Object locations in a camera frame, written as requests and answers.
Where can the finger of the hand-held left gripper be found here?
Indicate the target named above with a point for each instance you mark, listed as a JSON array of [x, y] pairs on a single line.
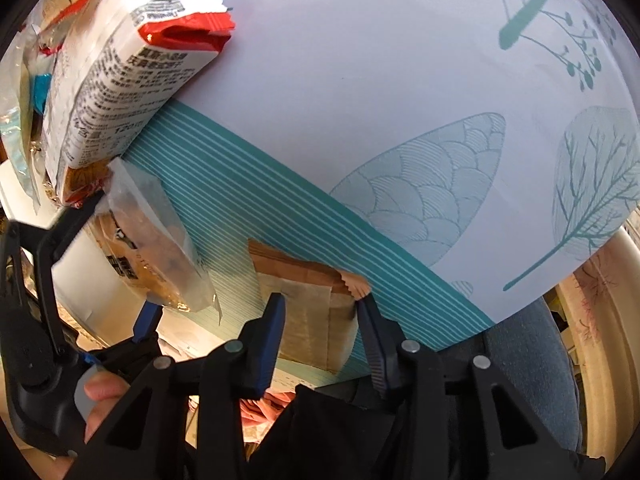
[[75, 221], [150, 319]]

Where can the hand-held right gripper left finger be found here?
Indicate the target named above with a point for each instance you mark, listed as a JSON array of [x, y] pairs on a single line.
[[268, 345]]

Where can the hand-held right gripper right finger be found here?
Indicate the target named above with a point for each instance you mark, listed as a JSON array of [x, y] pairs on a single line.
[[374, 342]]

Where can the brown paper snack packet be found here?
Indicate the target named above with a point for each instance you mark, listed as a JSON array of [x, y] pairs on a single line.
[[305, 310]]

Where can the white foam box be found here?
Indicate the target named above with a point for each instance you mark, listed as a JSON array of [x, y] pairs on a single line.
[[85, 290]]

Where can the clear packet with brown pastry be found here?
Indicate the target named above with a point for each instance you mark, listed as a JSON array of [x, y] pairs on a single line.
[[150, 242]]

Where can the person's left hand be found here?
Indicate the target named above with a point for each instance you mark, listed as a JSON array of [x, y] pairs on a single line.
[[107, 391]]

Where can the pink patterned cloth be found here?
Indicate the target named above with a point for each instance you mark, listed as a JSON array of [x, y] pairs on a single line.
[[265, 407]]

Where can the silver foil snack packet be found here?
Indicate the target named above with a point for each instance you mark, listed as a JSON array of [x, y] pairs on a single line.
[[17, 125]]

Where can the white and red snack packet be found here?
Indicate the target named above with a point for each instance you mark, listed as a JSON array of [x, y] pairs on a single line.
[[115, 90]]

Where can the white floral curtain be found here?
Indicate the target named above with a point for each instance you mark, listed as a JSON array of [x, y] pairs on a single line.
[[600, 300]]

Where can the leaf print tablecloth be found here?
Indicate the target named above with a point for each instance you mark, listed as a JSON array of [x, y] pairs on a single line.
[[375, 85]]

